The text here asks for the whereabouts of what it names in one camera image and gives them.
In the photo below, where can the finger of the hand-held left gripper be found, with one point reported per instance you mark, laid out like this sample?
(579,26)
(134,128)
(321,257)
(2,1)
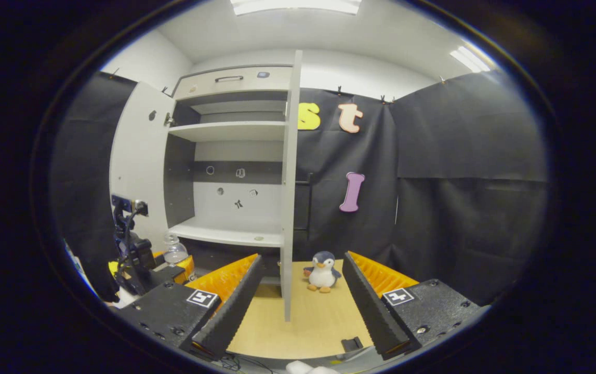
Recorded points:
(173,274)

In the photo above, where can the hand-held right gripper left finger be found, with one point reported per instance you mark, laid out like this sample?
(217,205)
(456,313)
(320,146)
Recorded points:
(235,306)

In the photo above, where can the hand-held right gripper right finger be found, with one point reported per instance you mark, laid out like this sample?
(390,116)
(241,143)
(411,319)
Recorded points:
(370,306)

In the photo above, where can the clear plastic bottle white label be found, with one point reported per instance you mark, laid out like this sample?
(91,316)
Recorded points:
(175,254)

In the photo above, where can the white cabinet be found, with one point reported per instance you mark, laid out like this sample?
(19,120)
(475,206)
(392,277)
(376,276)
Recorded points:
(179,182)

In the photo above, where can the white cabinet door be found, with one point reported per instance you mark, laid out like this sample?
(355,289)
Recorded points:
(136,156)
(290,182)

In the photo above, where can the white cabinet shelf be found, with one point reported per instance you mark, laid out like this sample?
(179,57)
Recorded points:
(225,131)
(225,232)

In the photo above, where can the white cabinet drawer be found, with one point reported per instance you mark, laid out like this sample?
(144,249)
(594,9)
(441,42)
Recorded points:
(266,85)

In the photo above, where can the small black clip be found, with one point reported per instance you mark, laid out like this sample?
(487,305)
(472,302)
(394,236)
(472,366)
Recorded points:
(352,344)

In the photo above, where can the penguin plush toy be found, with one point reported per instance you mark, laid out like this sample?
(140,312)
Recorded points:
(322,275)

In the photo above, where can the black backdrop cloth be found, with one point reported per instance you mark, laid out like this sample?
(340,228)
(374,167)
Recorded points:
(459,130)

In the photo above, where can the ceiling light panel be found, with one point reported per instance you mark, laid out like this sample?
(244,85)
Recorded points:
(298,5)
(472,59)

